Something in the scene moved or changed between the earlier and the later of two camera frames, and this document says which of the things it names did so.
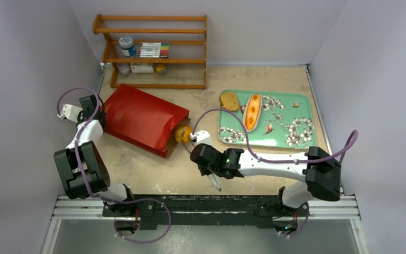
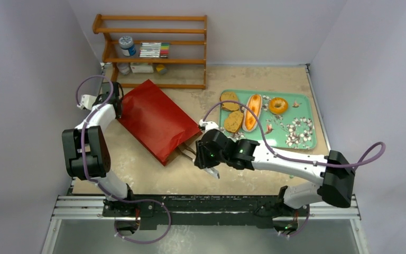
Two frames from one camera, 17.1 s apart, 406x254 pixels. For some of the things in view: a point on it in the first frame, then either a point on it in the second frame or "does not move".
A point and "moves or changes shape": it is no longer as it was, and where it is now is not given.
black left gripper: x=80 y=116 → x=99 y=100
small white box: x=137 y=67 does not move
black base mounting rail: x=246 y=211 does not move
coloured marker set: x=154 y=50 does not move
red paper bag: x=143 y=120 moves or changes shape
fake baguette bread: x=251 y=112 does not move
